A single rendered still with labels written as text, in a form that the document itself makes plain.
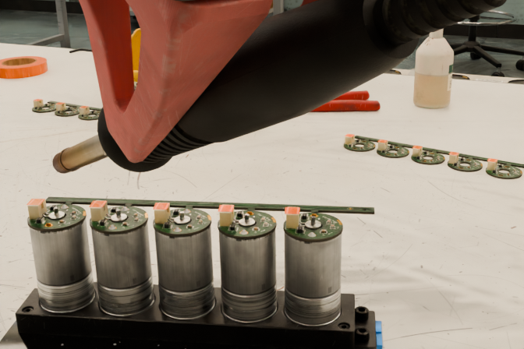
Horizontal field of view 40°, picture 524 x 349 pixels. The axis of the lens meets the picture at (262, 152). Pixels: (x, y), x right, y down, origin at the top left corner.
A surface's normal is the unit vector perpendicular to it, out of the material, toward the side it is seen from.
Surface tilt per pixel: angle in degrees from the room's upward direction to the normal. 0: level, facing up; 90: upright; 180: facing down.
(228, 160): 0
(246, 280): 90
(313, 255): 90
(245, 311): 90
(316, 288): 90
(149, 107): 101
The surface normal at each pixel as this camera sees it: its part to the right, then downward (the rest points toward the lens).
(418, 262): -0.02, -0.93
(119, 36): 0.63, 0.40
